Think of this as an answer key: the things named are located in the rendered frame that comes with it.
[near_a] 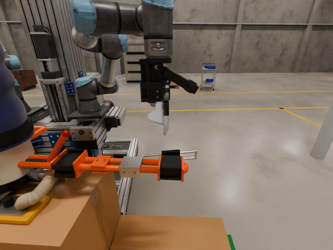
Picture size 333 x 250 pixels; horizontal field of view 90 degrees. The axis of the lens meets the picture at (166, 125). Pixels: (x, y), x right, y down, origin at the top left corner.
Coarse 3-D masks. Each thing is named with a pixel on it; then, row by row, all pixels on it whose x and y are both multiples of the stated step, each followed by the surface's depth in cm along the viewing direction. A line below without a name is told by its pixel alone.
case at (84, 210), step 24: (24, 192) 63; (72, 192) 63; (96, 192) 66; (48, 216) 54; (72, 216) 54; (96, 216) 67; (0, 240) 47; (24, 240) 47; (48, 240) 47; (72, 240) 51; (96, 240) 67
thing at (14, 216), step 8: (0, 200) 57; (8, 200) 54; (48, 200) 59; (0, 208) 54; (8, 208) 54; (32, 208) 54; (40, 208) 55; (0, 216) 52; (8, 216) 52; (16, 216) 52; (24, 216) 52; (32, 216) 52; (24, 224) 51
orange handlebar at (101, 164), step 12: (36, 132) 77; (36, 156) 60; (48, 156) 60; (108, 156) 59; (36, 168) 57; (48, 168) 56; (84, 168) 55; (96, 168) 55; (108, 168) 55; (144, 168) 54; (156, 168) 54
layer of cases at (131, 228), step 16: (128, 224) 93; (144, 224) 93; (160, 224) 93; (176, 224) 93; (192, 224) 93; (208, 224) 93; (112, 240) 87; (128, 240) 86; (144, 240) 86; (160, 240) 86; (176, 240) 86; (192, 240) 86; (208, 240) 86; (224, 240) 86
